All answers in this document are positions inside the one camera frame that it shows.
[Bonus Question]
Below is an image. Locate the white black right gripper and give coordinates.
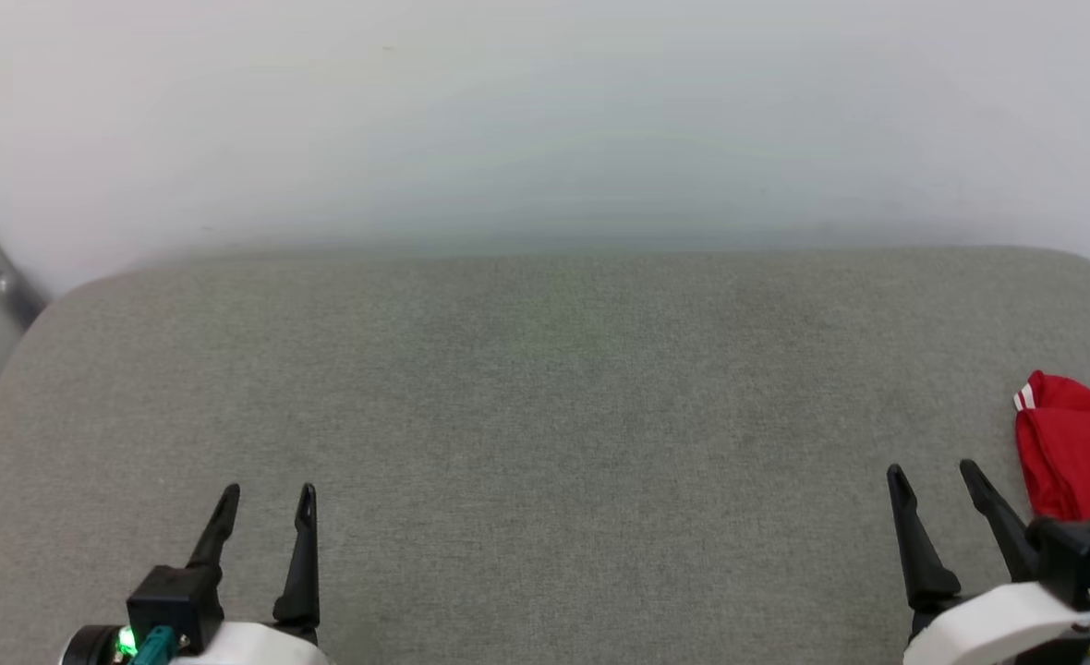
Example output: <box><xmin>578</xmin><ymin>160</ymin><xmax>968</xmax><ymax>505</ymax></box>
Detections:
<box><xmin>887</xmin><ymin>459</ymin><xmax>1090</xmax><ymax>665</ymax></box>

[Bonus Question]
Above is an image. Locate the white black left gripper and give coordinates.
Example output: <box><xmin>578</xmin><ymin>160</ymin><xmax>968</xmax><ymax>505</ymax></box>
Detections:
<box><xmin>171</xmin><ymin>482</ymin><xmax>330</xmax><ymax>665</ymax></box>

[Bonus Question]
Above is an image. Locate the red and white jersey garment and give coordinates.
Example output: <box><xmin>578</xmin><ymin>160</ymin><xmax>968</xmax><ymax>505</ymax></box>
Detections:
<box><xmin>1013</xmin><ymin>370</ymin><xmax>1090</xmax><ymax>538</ymax></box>

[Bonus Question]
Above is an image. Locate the black cylindrical left gripper motor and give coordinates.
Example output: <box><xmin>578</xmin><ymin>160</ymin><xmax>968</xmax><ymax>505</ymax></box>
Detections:
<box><xmin>63</xmin><ymin>625</ymin><xmax>139</xmax><ymax>665</ymax></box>

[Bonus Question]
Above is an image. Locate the grey fabric sofa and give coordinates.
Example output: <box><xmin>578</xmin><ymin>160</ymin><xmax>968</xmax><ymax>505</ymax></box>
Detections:
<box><xmin>0</xmin><ymin>245</ymin><xmax>1090</xmax><ymax>665</ymax></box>

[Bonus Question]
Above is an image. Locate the teal left camera cable connector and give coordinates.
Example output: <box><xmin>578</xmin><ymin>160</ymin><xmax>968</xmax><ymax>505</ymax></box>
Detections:
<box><xmin>129</xmin><ymin>626</ymin><xmax>177</xmax><ymax>665</ymax></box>

